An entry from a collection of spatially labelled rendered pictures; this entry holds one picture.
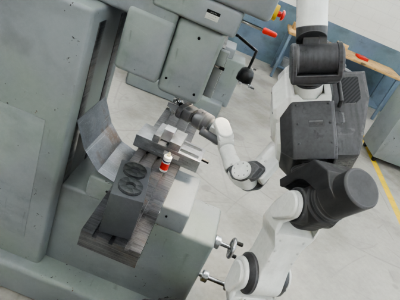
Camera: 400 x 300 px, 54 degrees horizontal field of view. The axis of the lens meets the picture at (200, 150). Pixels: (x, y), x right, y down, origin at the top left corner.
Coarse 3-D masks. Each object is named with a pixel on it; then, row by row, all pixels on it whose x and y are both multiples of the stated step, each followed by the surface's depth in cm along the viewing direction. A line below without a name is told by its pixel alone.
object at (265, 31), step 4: (244, 20) 143; (248, 24) 143; (252, 24) 143; (256, 28) 143; (260, 28) 143; (264, 28) 142; (264, 32) 142; (268, 32) 142; (272, 32) 142; (272, 36) 143
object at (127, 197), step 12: (120, 168) 146; (132, 168) 148; (144, 168) 149; (120, 180) 138; (132, 180) 140; (144, 180) 145; (120, 192) 135; (132, 192) 135; (144, 192) 139; (108, 204) 135; (120, 204) 135; (132, 204) 135; (108, 216) 138; (120, 216) 138; (132, 216) 138; (108, 228) 141; (120, 228) 140; (132, 228) 140
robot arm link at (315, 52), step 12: (300, 36) 113; (312, 36) 112; (324, 36) 112; (300, 48) 112; (312, 48) 111; (324, 48) 111; (336, 48) 110; (300, 60) 112; (312, 60) 111; (324, 60) 111; (336, 60) 110; (300, 72) 114; (312, 72) 114; (324, 72) 113; (336, 72) 113
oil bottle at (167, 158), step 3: (168, 153) 183; (165, 156) 184; (168, 156) 183; (162, 159) 185; (165, 159) 183; (168, 159) 183; (171, 159) 185; (162, 162) 185; (165, 162) 184; (168, 162) 184; (162, 165) 185; (165, 165) 185; (168, 165) 186; (159, 168) 188; (162, 168) 186; (165, 168) 186; (162, 171) 187; (165, 171) 187
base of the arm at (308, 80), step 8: (296, 48) 112; (344, 48) 110; (296, 56) 111; (344, 56) 110; (296, 64) 112; (344, 64) 111; (296, 72) 113; (296, 80) 114; (304, 80) 113; (312, 80) 113; (320, 80) 113; (328, 80) 112; (336, 80) 112
